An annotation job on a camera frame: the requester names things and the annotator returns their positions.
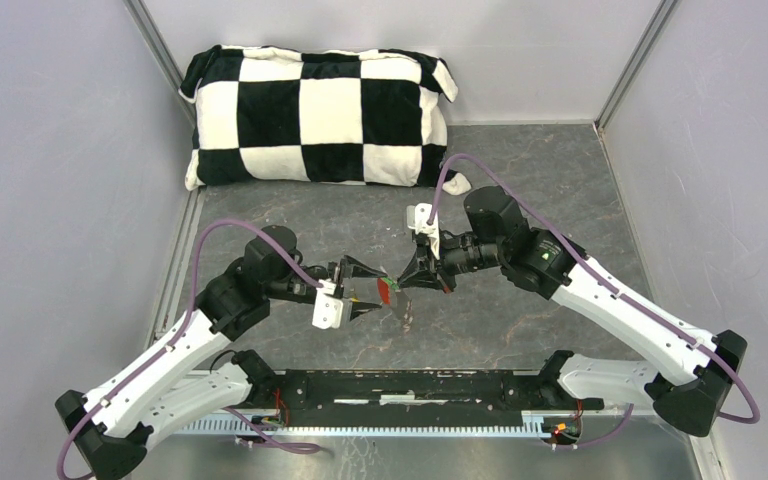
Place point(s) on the right aluminium frame rail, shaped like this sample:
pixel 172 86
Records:
pixel 636 61

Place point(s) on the white slotted cable duct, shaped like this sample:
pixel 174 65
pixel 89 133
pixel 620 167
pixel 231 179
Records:
pixel 218 424

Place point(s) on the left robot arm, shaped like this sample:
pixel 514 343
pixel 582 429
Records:
pixel 116 424

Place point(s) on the aluminium frame rail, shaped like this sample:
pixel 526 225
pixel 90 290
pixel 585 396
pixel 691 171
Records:
pixel 161 52
pixel 636 61

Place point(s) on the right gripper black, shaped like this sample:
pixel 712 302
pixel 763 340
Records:
pixel 418 274

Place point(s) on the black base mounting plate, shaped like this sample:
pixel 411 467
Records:
pixel 406 398

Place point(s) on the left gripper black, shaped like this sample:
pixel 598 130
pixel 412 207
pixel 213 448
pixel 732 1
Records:
pixel 337 273

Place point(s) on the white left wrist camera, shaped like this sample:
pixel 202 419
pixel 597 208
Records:
pixel 330 308

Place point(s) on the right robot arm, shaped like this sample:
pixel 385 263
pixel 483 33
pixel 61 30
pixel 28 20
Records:
pixel 685 373

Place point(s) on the black white checkered pillow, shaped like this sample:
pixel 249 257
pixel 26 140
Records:
pixel 337 117

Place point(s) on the left aluminium frame rail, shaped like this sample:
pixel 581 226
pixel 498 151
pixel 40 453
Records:
pixel 161 52

